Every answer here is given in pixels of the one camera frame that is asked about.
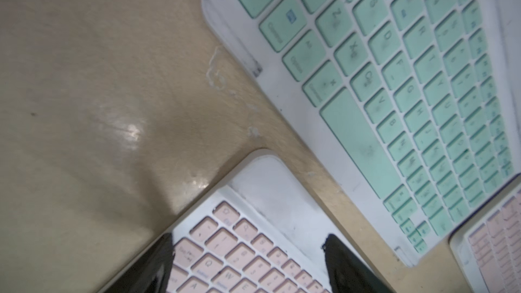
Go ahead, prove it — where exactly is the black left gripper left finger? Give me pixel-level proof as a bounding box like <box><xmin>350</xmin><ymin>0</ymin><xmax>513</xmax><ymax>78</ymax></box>
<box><xmin>103</xmin><ymin>233</ymin><xmax>175</xmax><ymax>293</ymax></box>

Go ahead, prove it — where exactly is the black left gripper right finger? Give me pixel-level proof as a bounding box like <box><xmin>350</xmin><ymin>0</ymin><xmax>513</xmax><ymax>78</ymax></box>
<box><xmin>322</xmin><ymin>234</ymin><xmax>392</xmax><ymax>293</ymax></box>

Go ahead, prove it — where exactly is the pink key keyboard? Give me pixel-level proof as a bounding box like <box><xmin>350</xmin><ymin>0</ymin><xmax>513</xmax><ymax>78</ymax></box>
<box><xmin>95</xmin><ymin>149</ymin><xmax>371</xmax><ymax>293</ymax></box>
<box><xmin>449</xmin><ymin>176</ymin><xmax>520</xmax><ymax>292</ymax></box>

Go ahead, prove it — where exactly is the green key keyboard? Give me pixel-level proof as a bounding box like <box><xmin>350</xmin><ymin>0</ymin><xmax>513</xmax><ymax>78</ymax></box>
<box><xmin>202</xmin><ymin>0</ymin><xmax>520</xmax><ymax>267</ymax></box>

